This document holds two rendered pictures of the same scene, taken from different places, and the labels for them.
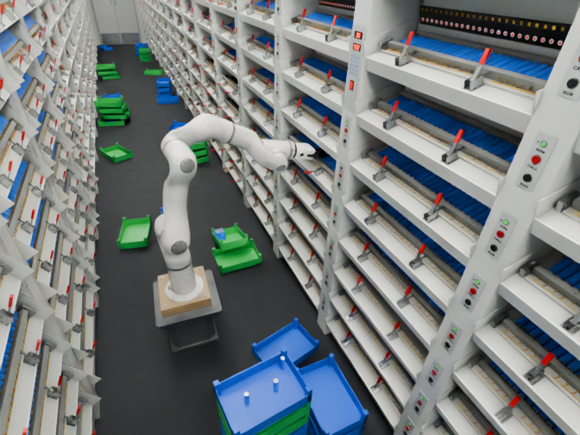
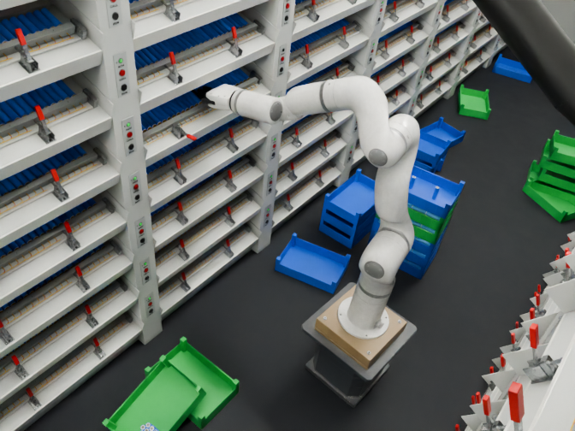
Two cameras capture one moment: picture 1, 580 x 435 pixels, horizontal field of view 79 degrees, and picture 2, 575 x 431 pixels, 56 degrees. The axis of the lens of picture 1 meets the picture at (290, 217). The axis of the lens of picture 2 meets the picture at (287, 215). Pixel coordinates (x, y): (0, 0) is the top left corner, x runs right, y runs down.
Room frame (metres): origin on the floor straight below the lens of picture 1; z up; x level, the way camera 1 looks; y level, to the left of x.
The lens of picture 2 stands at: (2.19, 1.43, 1.93)
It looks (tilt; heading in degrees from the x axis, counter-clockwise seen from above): 42 degrees down; 239
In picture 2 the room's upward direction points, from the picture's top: 7 degrees clockwise
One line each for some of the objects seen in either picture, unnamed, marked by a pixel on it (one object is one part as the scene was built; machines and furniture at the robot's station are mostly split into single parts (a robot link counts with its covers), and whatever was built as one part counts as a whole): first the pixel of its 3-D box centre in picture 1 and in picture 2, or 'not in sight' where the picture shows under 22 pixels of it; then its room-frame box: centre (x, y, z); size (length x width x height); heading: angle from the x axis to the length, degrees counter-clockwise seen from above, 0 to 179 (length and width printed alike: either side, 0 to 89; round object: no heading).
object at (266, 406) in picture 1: (262, 391); (423, 186); (0.68, 0.07, 0.44); 0.30 x 0.20 x 0.08; 122
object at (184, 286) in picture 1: (181, 275); (369, 301); (1.26, 0.53, 0.43); 0.19 x 0.19 x 0.18
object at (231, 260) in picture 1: (236, 255); (192, 380); (1.87, 0.36, 0.04); 0.30 x 0.20 x 0.08; 115
